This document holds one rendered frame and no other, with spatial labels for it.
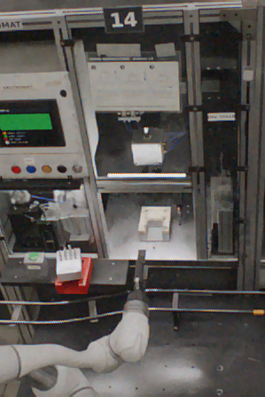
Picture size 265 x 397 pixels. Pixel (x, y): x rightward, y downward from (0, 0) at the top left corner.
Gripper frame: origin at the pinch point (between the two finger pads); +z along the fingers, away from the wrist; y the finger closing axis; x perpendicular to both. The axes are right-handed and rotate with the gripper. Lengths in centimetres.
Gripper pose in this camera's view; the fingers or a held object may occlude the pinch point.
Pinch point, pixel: (143, 263)
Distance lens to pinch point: 236.8
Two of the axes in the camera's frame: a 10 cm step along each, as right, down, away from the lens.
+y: -1.0, -7.4, -6.6
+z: 1.1, -6.7, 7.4
